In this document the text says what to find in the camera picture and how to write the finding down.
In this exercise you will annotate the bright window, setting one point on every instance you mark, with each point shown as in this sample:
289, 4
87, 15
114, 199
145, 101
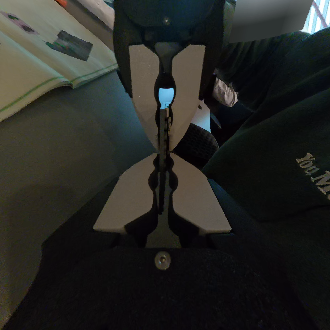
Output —
318, 15

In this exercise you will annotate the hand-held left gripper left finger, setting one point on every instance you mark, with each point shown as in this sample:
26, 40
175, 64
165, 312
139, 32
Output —
131, 198

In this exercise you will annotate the person's right hand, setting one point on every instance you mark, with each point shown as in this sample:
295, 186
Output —
225, 94

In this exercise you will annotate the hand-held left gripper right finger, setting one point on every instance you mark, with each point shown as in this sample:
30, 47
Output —
198, 201

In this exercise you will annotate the brick instruction booklet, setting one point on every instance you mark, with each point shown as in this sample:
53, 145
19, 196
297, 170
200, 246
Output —
38, 67

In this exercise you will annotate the grey brick baseplate assembly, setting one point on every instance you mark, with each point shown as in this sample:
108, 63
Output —
163, 134

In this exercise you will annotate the person's right forearm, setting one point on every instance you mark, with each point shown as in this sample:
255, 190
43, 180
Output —
270, 64

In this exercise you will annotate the orange toy piece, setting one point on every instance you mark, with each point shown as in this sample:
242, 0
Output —
61, 2

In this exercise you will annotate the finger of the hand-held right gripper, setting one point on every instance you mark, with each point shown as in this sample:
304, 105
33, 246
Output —
144, 90
188, 90

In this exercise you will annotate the grey desk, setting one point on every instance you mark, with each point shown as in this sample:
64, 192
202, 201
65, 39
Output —
64, 167

